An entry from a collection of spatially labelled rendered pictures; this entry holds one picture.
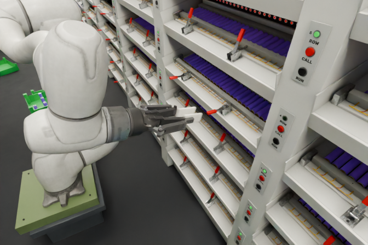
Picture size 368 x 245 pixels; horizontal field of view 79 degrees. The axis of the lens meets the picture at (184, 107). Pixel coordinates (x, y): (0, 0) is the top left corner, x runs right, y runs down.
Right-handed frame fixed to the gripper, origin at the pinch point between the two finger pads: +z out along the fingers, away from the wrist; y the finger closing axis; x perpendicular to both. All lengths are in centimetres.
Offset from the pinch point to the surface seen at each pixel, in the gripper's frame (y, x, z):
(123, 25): -112, 0, 16
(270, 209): 27.7, -20.4, 20.3
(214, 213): 5, -59, 30
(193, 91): -17.6, -1.6, 14.1
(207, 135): -9.1, -19.5, 21.8
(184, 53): -42.5, 5.5, 23.2
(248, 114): 7.7, 3.1, 17.6
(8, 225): -51, -98, -56
